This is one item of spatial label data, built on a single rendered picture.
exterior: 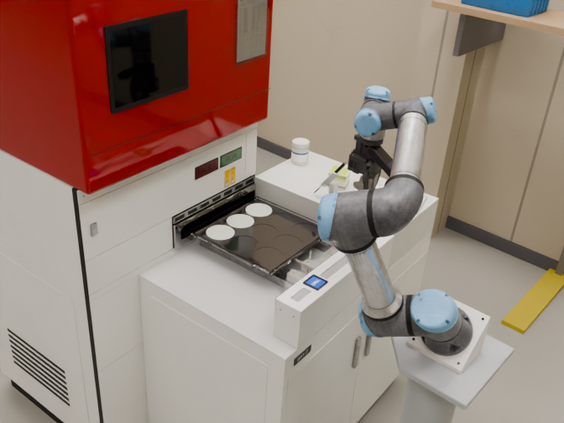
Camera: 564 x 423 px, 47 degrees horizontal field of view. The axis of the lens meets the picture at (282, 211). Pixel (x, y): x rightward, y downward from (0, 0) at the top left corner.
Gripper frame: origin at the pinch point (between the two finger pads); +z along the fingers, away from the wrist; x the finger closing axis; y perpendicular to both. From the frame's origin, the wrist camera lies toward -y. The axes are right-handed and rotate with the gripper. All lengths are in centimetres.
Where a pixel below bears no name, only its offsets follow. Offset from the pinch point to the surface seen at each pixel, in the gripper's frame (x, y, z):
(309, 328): 34.6, -4.1, 29.2
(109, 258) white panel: 57, 58, 21
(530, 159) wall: -192, 1, 53
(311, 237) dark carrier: -2.9, 21.8, 25.7
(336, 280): 20.6, -3.3, 19.6
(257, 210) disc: -4, 48, 26
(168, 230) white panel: 32, 58, 23
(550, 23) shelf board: -136, -5, -33
